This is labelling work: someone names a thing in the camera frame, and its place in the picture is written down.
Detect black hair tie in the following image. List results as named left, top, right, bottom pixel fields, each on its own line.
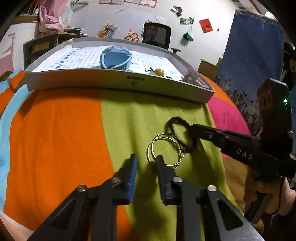
left=165, top=116, right=197, bottom=153

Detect large silver bangle rings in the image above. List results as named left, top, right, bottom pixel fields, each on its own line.
left=146, top=132, right=186, bottom=170

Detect amber bead pendant cord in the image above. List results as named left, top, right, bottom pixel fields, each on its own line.
left=144, top=67, right=173, bottom=79

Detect right hand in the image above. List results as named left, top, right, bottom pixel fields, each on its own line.
left=243, top=166, right=296, bottom=217

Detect colourful striped blanket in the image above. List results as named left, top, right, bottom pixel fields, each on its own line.
left=1, top=70, right=249, bottom=240

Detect blue starry hanging cloth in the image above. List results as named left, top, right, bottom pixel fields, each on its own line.
left=215, top=9, right=284, bottom=136

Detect grey shallow cardboard tray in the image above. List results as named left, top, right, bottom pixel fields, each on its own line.
left=25, top=38, right=215, bottom=103

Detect green hanging pouch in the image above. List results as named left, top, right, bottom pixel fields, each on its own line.
left=183, top=33, right=193, bottom=42

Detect black office chair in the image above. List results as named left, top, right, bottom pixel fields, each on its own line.
left=142, top=22, right=181, bottom=54

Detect light blue watch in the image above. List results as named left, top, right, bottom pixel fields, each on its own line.
left=100, top=46, right=132, bottom=71

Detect family cartoon poster right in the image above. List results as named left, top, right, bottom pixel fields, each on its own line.
left=123, top=30, right=141, bottom=42

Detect cartoon poster left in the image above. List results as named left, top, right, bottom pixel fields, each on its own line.
left=96, top=22, right=118, bottom=38

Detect wooden desk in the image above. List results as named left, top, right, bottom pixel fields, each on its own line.
left=23, top=32, right=87, bottom=69

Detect red diamond wall paper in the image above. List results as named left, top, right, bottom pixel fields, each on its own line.
left=199, top=19, right=213, bottom=33

